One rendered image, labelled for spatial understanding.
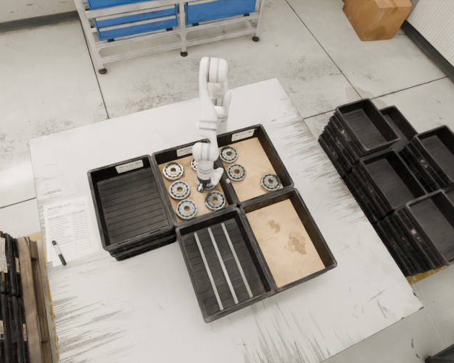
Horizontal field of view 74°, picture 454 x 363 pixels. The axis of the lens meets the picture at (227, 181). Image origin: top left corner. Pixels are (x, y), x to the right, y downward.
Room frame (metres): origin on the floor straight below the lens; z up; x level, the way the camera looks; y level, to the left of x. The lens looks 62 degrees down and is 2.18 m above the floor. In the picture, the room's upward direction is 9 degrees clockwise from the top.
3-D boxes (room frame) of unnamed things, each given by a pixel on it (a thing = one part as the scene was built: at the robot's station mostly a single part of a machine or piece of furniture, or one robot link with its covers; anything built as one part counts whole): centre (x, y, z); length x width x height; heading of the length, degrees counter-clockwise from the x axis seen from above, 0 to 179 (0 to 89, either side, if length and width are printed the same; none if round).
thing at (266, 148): (0.80, -0.10, 0.87); 0.40 x 0.30 x 0.11; 30
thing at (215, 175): (0.65, 0.09, 1.02); 0.11 x 0.09 x 0.06; 75
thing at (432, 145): (1.34, -1.45, 0.37); 0.40 x 0.30 x 0.45; 31
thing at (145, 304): (0.56, 0.06, 0.35); 1.60 x 1.60 x 0.70; 31
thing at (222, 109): (1.12, 0.10, 0.95); 0.09 x 0.09 x 0.17; 0
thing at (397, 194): (1.14, -1.11, 0.31); 0.40 x 0.30 x 0.34; 31
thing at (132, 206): (0.50, 0.42, 0.87); 0.40 x 0.30 x 0.11; 30
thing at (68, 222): (0.38, 0.73, 0.70); 0.33 x 0.23 x 0.01; 31
